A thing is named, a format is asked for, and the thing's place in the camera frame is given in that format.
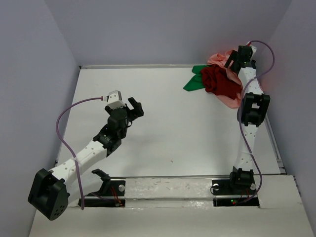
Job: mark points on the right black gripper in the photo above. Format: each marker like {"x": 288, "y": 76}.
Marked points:
{"x": 233, "y": 57}

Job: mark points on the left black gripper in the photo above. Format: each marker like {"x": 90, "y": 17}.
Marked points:
{"x": 137, "y": 106}

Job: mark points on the pink t shirt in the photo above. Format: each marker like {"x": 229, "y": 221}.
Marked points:
{"x": 220, "y": 60}

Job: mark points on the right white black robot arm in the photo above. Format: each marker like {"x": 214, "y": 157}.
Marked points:
{"x": 250, "y": 115}

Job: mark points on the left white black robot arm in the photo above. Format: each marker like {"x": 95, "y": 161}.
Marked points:
{"x": 50, "y": 191}

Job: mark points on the red t shirt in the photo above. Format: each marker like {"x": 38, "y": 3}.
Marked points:
{"x": 215, "y": 80}

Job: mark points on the green t shirt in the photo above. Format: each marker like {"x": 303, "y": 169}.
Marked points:
{"x": 195, "y": 83}

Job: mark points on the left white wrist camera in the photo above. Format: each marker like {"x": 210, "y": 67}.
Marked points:
{"x": 114, "y": 100}

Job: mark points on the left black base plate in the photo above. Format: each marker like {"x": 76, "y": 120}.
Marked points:
{"x": 101, "y": 190}

